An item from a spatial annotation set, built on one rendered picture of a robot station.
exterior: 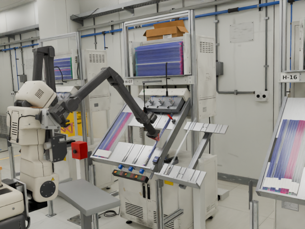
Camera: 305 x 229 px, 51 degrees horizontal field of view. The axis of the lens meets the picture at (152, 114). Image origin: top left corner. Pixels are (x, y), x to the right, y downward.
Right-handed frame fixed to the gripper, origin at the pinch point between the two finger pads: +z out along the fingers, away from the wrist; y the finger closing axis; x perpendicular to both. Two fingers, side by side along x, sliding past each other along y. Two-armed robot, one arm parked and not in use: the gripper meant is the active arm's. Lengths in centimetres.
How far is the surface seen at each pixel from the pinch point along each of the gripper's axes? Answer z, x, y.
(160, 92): -7.9, -43.7, 17.8
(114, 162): 0.7, 26.5, 29.8
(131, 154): 1.2, 16.5, 18.0
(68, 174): 50, 28, 138
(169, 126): 0.6, -14.0, -3.9
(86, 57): -24, -81, 137
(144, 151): 1.1, 11.3, 7.3
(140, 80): -15, -52, 42
